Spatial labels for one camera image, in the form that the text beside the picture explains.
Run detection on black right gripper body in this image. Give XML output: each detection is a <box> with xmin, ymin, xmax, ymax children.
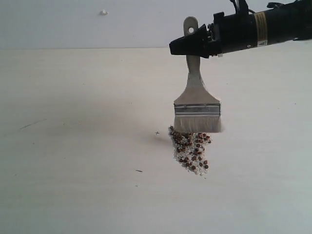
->
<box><xmin>206</xmin><ymin>12</ymin><xmax>256</xmax><ymax>58</ymax></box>

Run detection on white wide paint brush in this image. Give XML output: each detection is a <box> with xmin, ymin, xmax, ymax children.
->
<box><xmin>174</xmin><ymin>17</ymin><xmax>222</xmax><ymax>133</ymax></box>

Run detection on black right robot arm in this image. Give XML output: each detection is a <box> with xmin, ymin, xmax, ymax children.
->
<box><xmin>169</xmin><ymin>0</ymin><xmax>312</xmax><ymax>59</ymax></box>

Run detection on scattered brown pellets and rice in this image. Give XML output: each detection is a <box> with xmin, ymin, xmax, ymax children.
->
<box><xmin>168</xmin><ymin>125</ymin><xmax>212</xmax><ymax>179</ymax></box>

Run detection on small white wall bump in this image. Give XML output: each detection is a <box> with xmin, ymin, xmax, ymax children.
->
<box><xmin>99</xmin><ymin>10</ymin><xmax>109</xmax><ymax>16</ymax></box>

